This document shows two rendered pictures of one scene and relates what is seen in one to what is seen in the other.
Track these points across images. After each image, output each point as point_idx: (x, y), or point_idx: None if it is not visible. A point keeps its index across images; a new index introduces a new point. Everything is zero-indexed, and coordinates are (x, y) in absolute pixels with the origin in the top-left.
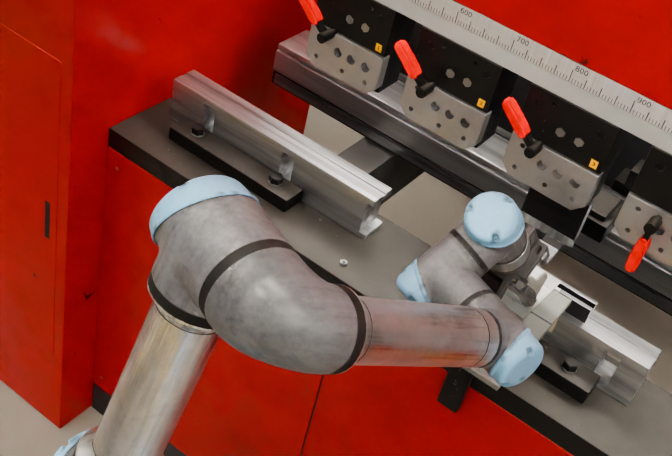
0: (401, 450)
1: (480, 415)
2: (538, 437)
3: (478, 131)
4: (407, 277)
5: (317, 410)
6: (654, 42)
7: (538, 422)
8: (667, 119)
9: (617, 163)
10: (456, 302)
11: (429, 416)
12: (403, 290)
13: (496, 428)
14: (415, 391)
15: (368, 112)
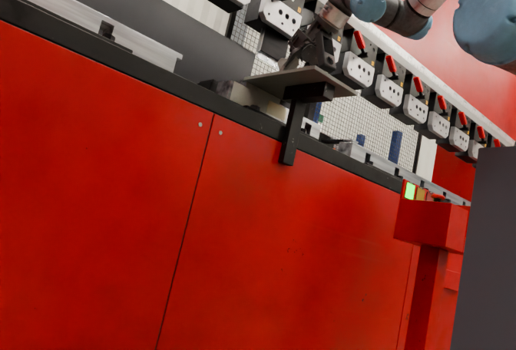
0: (253, 232)
1: (297, 166)
2: (323, 163)
3: None
4: None
5: (186, 239)
6: None
7: (322, 152)
8: None
9: None
10: None
11: (270, 186)
12: None
13: (305, 170)
14: (262, 169)
15: None
